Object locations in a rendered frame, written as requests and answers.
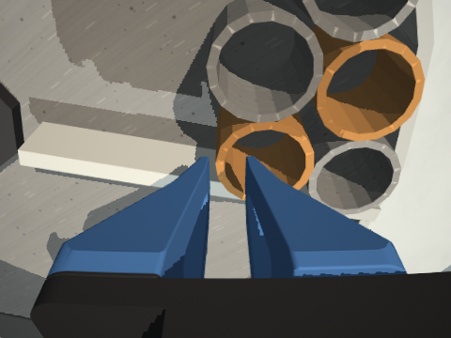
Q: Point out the grey metal ring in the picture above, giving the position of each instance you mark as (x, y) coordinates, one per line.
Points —
(358, 20)
(354, 183)
(279, 94)

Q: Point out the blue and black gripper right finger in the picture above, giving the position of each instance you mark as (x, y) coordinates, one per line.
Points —
(305, 237)

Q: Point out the bronze bushing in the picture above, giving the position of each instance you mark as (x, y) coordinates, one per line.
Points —
(383, 101)
(291, 161)

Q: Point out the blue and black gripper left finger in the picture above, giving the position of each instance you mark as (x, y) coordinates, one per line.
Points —
(158, 234)

